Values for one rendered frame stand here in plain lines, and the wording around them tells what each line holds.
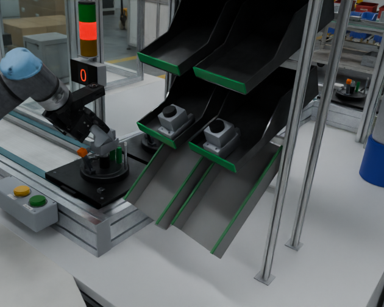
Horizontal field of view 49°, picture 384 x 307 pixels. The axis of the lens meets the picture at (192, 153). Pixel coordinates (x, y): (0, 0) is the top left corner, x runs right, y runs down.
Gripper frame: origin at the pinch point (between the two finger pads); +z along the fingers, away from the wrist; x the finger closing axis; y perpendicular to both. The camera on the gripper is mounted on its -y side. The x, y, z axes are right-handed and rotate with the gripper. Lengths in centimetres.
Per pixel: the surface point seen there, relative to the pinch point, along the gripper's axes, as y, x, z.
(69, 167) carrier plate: 12.5, -9.7, 5.3
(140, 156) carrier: -2.4, 0.2, 18.5
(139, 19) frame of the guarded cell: -82, -82, 58
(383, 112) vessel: -57, 56, 48
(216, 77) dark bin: -11, 41, -27
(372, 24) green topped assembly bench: -365, -64, 359
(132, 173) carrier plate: 4.8, 6.2, 12.1
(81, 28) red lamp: -23.1, -18.7, -12.8
